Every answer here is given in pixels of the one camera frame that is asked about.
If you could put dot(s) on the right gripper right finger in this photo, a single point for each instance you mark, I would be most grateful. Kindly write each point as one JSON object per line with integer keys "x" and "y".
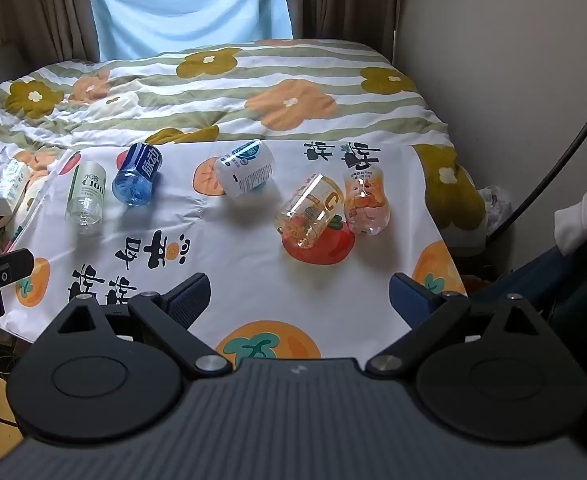
{"x": 429, "y": 317}

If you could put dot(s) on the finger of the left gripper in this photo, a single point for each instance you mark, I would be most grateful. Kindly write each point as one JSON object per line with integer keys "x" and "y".
{"x": 16, "y": 265}

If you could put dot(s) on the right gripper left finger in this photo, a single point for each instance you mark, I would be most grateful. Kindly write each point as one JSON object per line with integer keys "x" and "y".
{"x": 165, "y": 321}

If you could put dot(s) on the clear green C100 cup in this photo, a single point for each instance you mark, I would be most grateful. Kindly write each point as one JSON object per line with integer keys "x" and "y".
{"x": 84, "y": 209}

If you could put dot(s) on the blue plastic cup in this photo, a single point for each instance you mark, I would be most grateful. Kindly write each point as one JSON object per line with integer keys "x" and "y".
{"x": 134, "y": 182}

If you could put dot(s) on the clear orange C cup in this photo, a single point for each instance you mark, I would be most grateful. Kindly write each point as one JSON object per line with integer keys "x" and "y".
{"x": 304, "y": 218}

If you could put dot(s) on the white blue label cup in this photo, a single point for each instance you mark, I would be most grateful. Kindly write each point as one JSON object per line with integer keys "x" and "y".
{"x": 245, "y": 168}

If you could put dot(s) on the white plastic bag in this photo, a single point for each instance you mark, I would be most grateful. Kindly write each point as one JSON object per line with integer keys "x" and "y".
{"x": 497, "y": 206}

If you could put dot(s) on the white persimmon print cloth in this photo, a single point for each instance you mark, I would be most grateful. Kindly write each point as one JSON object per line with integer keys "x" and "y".
{"x": 268, "y": 298}

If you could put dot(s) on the floral striped bed quilt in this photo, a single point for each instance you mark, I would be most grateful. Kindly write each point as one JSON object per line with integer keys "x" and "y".
{"x": 327, "y": 94}

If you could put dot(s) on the brown left curtain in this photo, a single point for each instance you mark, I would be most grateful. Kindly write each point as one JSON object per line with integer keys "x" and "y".
{"x": 50, "y": 31}

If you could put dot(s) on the brown curtain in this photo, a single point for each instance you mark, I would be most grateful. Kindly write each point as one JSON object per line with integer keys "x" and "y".
{"x": 50, "y": 31}
{"x": 348, "y": 0}

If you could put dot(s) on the light blue window cloth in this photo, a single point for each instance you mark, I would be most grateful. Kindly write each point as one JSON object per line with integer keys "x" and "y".
{"x": 128, "y": 29}

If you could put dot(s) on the brown right curtain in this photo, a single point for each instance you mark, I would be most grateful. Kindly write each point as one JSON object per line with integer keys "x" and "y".
{"x": 348, "y": 0}

